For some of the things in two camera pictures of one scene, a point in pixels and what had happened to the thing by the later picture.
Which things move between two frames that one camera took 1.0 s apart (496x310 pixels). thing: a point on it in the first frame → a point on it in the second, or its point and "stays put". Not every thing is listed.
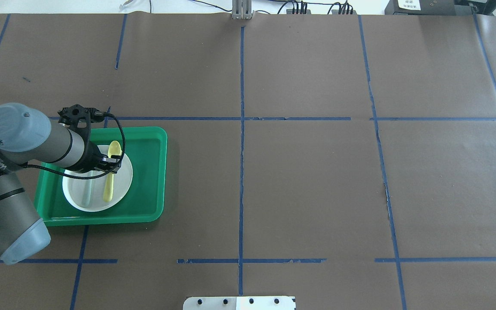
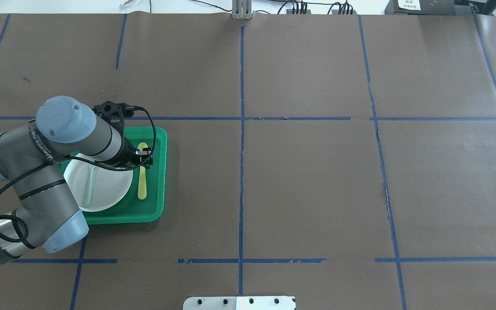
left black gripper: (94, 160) → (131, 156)
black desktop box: (420, 7) stays put
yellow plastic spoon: (115, 149) → (142, 193)
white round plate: (87, 195) stays put
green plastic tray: (146, 148) stays put
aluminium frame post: (242, 9) stays put
